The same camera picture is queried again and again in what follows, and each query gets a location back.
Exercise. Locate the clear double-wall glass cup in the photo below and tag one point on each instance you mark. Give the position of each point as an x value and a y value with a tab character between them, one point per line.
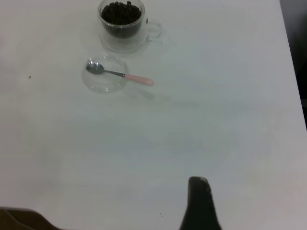
120	46

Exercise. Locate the clear round glass lid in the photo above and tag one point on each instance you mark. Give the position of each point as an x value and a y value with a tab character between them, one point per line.
103	86

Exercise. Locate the pile of coffee beans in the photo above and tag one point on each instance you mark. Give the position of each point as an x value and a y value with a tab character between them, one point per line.
120	14

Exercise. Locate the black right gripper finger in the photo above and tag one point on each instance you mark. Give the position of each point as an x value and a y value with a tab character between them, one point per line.
200	208

